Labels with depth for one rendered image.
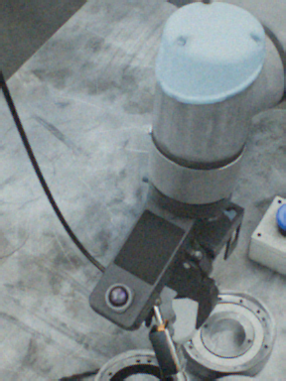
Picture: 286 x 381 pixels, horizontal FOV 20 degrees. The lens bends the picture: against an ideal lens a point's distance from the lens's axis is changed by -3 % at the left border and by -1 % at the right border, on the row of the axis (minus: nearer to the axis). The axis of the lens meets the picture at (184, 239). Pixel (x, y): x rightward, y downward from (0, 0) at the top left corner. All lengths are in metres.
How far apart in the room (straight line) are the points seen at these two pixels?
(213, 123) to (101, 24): 0.70
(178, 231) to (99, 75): 0.55
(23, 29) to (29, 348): 1.71
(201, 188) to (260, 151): 0.46
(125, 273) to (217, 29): 0.22
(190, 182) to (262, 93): 0.09
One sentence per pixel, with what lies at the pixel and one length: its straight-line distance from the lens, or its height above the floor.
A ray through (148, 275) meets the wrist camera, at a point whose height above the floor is 1.06.
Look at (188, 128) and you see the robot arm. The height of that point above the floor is 1.18.
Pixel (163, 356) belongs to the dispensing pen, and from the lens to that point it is 0.81.
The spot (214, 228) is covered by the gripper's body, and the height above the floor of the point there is 1.03.
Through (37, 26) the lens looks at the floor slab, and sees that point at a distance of 2.54.
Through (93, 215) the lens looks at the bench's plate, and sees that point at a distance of 1.02.
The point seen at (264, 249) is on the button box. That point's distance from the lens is 0.96.
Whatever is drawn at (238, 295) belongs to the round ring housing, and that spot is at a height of 0.83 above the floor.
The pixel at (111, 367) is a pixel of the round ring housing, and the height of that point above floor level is 0.83.
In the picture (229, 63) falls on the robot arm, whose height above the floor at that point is 1.24.
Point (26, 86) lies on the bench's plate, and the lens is 1.19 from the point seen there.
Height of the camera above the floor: 1.62
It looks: 55 degrees down
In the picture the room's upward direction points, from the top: 3 degrees clockwise
